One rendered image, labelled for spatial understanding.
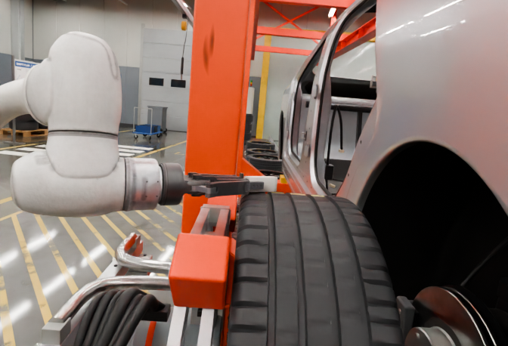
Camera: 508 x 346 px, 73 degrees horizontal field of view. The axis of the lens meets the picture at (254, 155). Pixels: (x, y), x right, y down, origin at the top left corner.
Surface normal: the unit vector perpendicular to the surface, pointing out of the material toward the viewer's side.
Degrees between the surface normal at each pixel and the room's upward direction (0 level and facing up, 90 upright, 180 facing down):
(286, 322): 46
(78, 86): 77
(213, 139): 90
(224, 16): 90
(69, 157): 71
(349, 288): 38
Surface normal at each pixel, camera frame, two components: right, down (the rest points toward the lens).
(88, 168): 0.47, -0.14
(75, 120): 0.22, 0.07
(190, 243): 0.07, -0.72
